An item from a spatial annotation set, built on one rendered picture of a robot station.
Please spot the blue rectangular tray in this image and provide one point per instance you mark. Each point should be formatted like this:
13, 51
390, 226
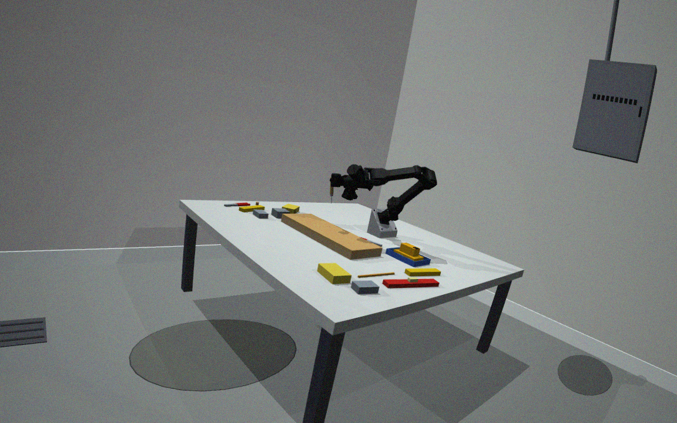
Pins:
390, 252

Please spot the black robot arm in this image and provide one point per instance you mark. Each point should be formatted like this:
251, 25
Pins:
426, 181

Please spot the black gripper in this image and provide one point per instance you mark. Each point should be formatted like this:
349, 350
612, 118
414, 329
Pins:
337, 180

